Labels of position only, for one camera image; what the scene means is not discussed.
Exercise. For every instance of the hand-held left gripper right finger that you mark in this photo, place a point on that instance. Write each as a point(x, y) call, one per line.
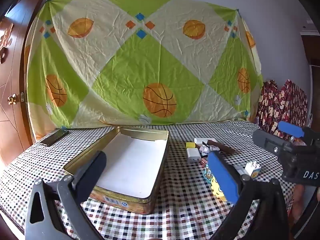
point(222, 177)

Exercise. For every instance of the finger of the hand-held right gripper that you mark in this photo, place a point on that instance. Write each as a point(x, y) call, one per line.
point(268, 140)
point(290, 128)

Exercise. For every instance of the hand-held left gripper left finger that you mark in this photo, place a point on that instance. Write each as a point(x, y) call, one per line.
point(92, 172)

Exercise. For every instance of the yellow owl block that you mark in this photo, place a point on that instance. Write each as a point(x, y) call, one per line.
point(217, 190)

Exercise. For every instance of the teal cartoon block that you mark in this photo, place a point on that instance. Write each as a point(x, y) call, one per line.
point(207, 173)

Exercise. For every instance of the brown wooden bar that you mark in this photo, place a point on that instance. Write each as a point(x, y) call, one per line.
point(222, 147)

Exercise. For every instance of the white building block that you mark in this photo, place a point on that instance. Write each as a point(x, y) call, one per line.
point(252, 170)

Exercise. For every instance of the gold tin box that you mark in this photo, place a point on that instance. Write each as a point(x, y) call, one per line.
point(120, 201)

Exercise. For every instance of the white cardboard box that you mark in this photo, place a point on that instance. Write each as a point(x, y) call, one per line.
point(200, 140)

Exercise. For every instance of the person's right hand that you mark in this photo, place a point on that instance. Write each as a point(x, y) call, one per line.
point(298, 200)

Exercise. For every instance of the red bear print cloth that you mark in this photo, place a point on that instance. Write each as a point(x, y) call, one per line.
point(282, 105)

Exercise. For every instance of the silver sequin toy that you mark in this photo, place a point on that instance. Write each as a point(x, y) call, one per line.
point(206, 150)

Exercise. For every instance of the white charger plug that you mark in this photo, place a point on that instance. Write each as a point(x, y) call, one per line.
point(193, 155)

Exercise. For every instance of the white paper liner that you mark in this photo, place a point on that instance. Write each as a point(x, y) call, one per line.
point(135, 160)

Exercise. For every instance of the yellow cube block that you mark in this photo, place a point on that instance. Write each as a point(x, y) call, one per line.
point(190, 145)

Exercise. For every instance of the checkered tablecloth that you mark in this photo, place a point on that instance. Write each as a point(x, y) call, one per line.
point(185, 205)

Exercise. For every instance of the black smartphone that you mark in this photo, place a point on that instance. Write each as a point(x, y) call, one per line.
point(53, 137)

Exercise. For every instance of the brass door knob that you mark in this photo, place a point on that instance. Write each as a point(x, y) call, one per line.
point(12, 99)

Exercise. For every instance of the brown wooden door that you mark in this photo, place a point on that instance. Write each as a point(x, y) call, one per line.
point(15, 80)

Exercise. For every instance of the green basketball print sheet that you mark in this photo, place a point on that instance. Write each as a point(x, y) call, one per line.
point(150, 55)

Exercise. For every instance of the door ornament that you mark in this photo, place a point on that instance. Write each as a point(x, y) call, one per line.
point(5, 40)

